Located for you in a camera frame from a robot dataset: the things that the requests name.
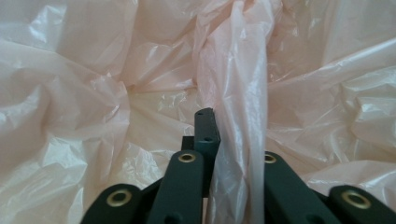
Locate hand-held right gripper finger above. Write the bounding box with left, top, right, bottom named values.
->
left=181, top=107, right=222, bottom=198

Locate pink plastic bag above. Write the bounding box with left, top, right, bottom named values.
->
left=0, top=0, right=396, bottom=224

